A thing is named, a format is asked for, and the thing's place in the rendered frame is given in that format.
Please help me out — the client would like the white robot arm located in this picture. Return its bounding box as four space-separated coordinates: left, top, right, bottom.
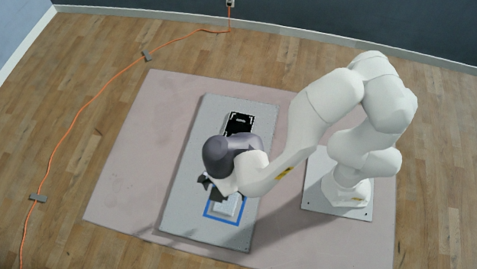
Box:
202 50 417 207

